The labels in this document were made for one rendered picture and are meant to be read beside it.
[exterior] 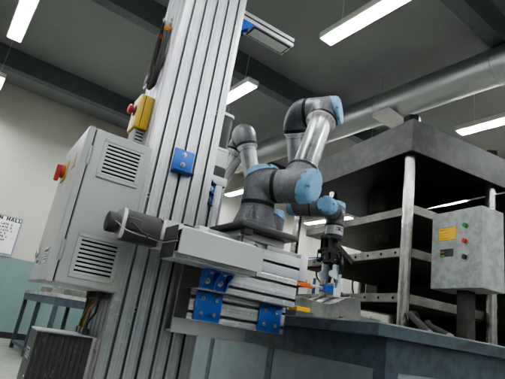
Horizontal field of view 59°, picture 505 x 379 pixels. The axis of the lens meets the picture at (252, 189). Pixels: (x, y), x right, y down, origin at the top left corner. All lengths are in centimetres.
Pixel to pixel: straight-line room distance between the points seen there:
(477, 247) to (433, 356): 96
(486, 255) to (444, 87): 343
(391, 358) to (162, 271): 74
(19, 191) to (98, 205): 752
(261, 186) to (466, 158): 172
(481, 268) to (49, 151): 797
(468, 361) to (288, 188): 78
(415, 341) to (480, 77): 425
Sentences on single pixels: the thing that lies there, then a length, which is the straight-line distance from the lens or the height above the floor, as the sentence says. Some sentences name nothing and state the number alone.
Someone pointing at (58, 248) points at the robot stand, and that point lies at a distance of 136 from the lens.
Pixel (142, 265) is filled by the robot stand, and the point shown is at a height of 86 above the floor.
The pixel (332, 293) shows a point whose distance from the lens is 187.
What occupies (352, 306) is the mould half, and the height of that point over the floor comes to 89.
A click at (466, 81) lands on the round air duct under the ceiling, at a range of 546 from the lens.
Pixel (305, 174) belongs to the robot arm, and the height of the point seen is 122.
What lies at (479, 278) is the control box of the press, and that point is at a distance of 234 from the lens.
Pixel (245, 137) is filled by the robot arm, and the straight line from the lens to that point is 205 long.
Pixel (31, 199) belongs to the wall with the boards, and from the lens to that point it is 890.
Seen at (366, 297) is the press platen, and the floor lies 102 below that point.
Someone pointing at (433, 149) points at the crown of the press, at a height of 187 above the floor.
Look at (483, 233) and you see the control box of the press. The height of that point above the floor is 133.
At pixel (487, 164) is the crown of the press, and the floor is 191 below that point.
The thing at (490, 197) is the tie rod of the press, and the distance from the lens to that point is 313.
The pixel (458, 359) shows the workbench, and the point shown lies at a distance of 160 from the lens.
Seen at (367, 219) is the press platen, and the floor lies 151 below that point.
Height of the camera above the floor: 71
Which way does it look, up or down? 18 degrees up
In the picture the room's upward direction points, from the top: 9 degrees clockwise
